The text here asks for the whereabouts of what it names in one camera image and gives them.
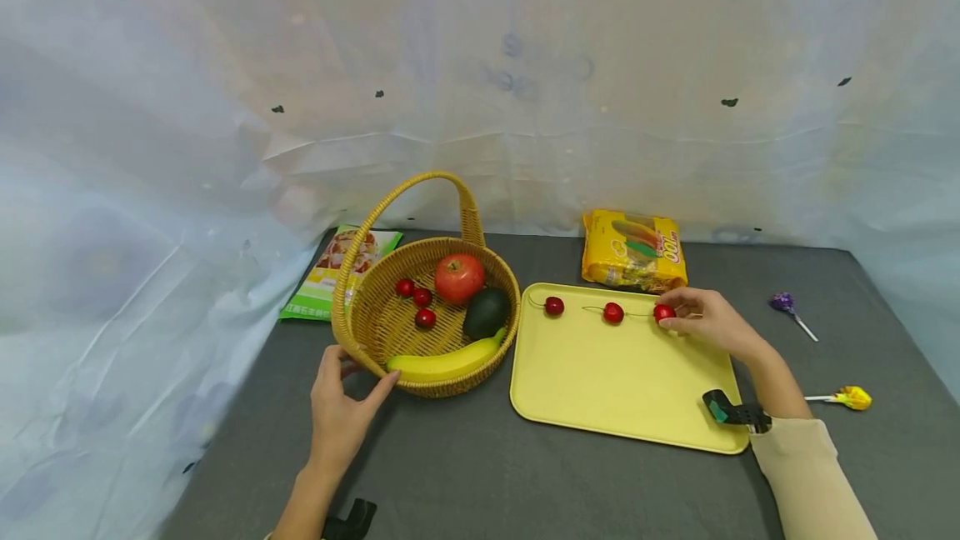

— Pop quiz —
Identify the purple wrapped lollipop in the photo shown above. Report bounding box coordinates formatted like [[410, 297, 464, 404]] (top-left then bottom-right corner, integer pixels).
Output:
[[769, 292, 820, 343]]

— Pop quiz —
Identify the person's left hand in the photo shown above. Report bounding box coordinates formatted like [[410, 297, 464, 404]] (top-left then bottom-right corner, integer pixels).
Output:
[[308, 345, 403, 478]]

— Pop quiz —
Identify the dark green avocado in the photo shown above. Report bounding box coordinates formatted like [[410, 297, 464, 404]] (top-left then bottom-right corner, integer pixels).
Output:
[[462, 287, 513, 342]]

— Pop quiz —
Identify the yellow plastic tray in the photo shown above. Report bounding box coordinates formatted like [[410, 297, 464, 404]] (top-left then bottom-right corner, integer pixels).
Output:
[[509, 282, 751, 456]]

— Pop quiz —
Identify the yellow snack packet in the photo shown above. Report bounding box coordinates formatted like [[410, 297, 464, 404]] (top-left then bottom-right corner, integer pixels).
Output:
[[581, 208, 690, 294]]

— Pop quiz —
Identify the person's right hand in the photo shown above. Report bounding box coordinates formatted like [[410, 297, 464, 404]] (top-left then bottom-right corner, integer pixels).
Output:
[[657, 287, 768, 368]]

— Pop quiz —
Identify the yellow wrapped lollipop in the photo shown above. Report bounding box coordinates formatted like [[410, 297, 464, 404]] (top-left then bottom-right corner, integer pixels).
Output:
[[803, 386, 874, 412]]

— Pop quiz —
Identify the green snack packet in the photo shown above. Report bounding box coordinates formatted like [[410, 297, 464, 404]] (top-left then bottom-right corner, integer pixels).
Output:
[[277, 224, 404, 323]]

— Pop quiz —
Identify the red apple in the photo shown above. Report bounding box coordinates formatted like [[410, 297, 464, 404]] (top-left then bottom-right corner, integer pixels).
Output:
[[434, 253, 487, 306]]

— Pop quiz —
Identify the yellow banana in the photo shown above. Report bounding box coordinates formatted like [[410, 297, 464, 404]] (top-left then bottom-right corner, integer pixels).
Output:
[[386, 326, 510, 384]]

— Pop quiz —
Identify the person's right forearm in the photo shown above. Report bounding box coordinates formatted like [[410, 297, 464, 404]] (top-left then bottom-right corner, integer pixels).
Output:
[[738, 347, 880, 540]]

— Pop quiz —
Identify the woven wicker basket with handle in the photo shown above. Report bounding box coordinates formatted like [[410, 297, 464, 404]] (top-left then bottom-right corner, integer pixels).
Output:
[[330, 171, 523, 398]]

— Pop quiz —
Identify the person's left forearm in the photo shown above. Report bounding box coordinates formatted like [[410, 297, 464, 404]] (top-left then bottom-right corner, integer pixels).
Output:
[[268, 458, 355, 540]]

